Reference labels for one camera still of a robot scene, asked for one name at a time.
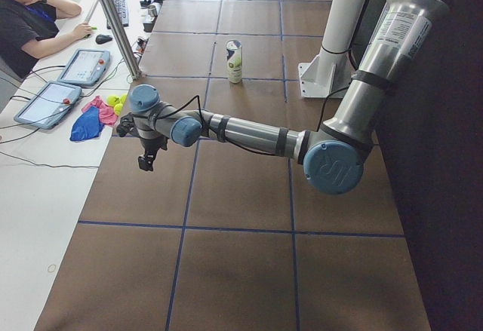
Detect far teach pendant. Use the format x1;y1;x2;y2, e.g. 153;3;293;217
57;49;111;87

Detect pink cloth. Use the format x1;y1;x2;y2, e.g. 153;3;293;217
82;96;118;126

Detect seated person in black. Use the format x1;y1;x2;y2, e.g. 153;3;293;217
1;0;93;80

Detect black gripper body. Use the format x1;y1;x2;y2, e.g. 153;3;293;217
140;135;168;158

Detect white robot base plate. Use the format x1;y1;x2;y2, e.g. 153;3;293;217
298;0;366;98

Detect aluminium frame post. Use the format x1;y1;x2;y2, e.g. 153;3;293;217
100;0;142;80

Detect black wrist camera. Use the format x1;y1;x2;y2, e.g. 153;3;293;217
116;112;139;137

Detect black computer mouse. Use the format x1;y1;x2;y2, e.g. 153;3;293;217
95;34;112;44

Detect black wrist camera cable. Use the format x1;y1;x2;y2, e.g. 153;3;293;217
150;81;363;157

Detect blue cloth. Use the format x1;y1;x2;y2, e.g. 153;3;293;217
69;107;104;142

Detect spare tennis ball on desk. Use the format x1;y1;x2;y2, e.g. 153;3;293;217
106;95;120;108

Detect teach pendant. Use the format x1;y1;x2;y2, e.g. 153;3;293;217
14;81;82;130
57;49;111;87

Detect white tennis ball can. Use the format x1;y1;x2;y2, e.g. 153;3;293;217
226;40;242;84

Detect small metal cup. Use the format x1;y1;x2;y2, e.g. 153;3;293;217
147;3;159;17

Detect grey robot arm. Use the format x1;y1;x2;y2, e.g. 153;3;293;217
116;0;456;195

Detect black keyboard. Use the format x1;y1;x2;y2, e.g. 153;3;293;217
112;0;129;27

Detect near teach pendant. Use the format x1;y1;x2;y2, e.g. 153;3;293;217
14;81;82;130

